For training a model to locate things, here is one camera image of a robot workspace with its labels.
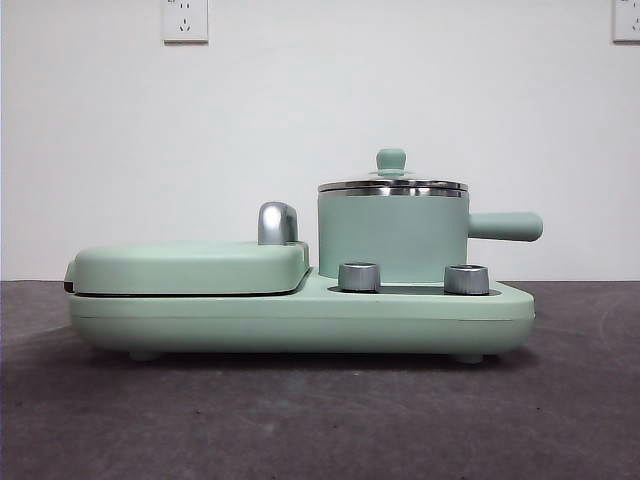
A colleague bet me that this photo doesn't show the glass lid with green knob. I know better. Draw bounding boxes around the glass lid with green knob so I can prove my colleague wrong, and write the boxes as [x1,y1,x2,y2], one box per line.
[317,146,465,194]

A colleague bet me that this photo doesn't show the silver control knob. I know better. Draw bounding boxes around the silver control knob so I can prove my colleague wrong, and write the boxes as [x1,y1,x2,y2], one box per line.
[443,263,490,295]
[337,261,383,292]

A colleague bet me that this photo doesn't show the green hinged grill cover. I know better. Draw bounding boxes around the green hinged grill cover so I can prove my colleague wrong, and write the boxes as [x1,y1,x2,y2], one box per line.
[61,238,311,297]

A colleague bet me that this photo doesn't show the green breakfast machine base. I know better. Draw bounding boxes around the green breakfast machine base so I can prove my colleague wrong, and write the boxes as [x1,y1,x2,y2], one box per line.
[67,266,537,363]

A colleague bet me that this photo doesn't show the chrome grill cover handle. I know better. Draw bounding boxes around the chrome grill cover handle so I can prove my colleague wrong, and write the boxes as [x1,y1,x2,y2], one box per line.
[257,200,301,246]

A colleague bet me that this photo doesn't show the green pot with handle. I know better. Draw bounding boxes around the green pot with handle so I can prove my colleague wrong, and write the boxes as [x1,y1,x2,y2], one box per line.
[317,187,544,281]

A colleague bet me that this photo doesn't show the white wall socket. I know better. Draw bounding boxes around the white wall socket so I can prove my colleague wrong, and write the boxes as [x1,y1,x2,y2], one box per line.
[161,0,210,45]
[612,0,640,44]

